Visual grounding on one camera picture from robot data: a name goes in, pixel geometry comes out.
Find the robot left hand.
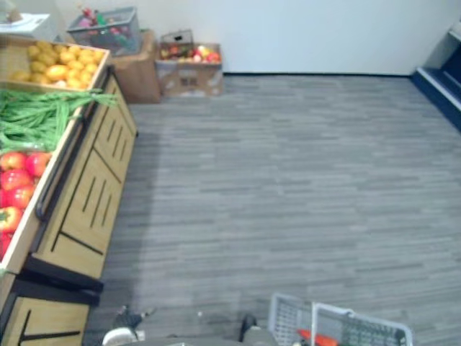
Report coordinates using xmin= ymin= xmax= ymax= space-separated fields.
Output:
xmin=113 ymin=305 xmax=158 ymax=329

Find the grey plastic shopping basket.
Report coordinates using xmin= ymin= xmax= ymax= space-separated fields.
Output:
xmin=268 ymin=292 xmax=414 ymax=346

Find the red bell pepper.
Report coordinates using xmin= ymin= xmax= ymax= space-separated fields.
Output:
xmin=0 ymin=169 xmax=35 ymax=191
xmin=24 ymin=151 xmax=53 ymax=177
xmin=5 ymin=185 xmax=36 ymax=210
xmin=0 ymin=232 xmax=14 ymax=260
xmin=0 ymin=151 xmax=28 ymax=172
xmin=0 ymin=205 xmax=23 ymax=234

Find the wooden produce display stand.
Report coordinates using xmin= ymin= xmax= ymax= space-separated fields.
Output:
xmin=0 ymin=34 xmax=140 ymax=346

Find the orange carrot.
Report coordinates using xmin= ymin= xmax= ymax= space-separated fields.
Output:
xmin=297 ymin=328 xmax=339 ymax=345

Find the green beans bunch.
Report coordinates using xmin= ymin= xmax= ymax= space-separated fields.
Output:
xmin=0 ymin=88 xmax=119 ymax=152

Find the plain brown cardboard box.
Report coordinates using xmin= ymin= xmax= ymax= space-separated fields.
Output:
xmin=107 ymin=29 xmax=162 ymax=105

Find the printed cardboard box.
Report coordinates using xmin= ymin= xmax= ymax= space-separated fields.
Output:
xmin=154 ymin=43 xmax=224 ymax=97

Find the grey plastic crate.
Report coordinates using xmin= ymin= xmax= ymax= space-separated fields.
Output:
xmin=67 ymin=6 xmax=142 ymax=57

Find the white box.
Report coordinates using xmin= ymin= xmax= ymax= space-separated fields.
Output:
xmin=0 ymin=13 xmax=51 ymax=39

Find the blue shelf unit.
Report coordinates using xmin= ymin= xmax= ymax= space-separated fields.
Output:
xmin=410 ymin=19 xmax=461 ymax=133

